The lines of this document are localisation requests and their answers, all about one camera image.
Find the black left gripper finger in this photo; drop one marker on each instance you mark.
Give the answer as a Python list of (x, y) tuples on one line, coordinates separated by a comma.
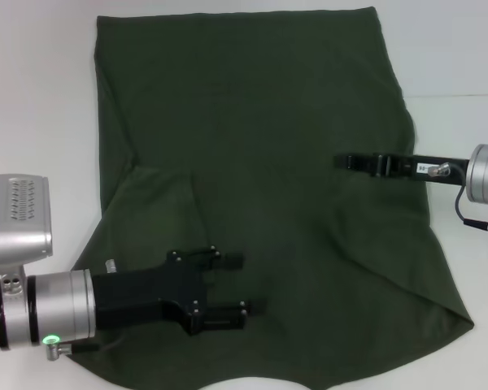
[(223, 319), (227, 261)]

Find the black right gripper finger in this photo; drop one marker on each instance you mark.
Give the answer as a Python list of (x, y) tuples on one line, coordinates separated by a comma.
[(362, 163)]

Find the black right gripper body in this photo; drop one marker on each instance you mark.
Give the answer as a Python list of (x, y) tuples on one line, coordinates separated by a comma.
[(406, 166)]

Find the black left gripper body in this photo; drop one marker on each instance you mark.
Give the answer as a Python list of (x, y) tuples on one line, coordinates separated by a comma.
[(146, 292)]

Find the dark green t-shirt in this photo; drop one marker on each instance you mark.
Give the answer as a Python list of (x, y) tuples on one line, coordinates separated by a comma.
[(268, 122)]

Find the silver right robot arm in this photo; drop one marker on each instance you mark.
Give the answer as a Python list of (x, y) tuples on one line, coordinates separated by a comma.
[(486, 174)]

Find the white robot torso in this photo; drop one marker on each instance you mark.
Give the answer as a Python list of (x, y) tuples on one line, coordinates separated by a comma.
[(256, 384)]

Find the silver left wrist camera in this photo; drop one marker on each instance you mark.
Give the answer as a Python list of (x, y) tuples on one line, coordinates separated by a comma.
[(20, 239)]

